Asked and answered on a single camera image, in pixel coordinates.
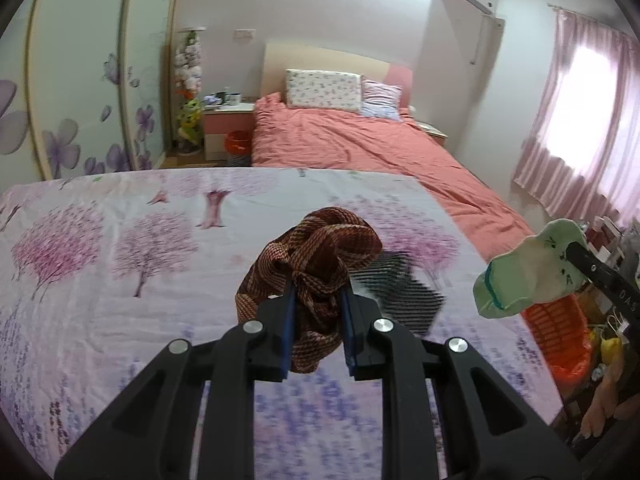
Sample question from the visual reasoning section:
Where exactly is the green sock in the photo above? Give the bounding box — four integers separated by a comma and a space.
473, 219, 587, 318

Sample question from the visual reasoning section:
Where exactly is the brown striped cloth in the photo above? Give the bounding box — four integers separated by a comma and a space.
235, 207, 383, 374

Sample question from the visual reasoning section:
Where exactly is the orange laundry basket bin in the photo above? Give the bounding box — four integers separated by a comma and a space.
522, 295, 592, 396

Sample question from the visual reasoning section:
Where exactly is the pink curtain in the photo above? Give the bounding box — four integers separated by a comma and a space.
512, 9, 639, 226

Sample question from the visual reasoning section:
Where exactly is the floral purple table sheet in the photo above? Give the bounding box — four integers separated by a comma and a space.
1, 168, 561, 474

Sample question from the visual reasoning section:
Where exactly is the right nightstand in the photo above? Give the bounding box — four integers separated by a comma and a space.
418, 122, 448, 146

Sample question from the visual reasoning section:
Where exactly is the small orange waste bin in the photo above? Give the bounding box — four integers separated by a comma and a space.
224, 130, 253, 167

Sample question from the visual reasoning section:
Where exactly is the striped pink pillow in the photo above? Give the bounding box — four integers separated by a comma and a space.
360, 78, 402, 122

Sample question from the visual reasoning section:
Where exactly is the pink left nightstand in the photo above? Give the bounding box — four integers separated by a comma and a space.
203, 103, 255, 162

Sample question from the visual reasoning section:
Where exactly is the pink bed with duvet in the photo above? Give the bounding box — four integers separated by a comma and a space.
252, 92, 534, 260

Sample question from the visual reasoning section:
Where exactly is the floral white pillow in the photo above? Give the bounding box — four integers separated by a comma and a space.
285, 68, 362, 112

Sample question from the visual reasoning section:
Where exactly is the plush toy tower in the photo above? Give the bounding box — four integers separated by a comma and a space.
174, 28, 203, 155

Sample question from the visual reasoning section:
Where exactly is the floral sliding wardrobe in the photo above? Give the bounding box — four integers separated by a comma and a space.
1, 0, 175, 190

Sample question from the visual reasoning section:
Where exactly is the beige pink headboard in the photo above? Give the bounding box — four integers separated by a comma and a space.
259, 42, 413, 107

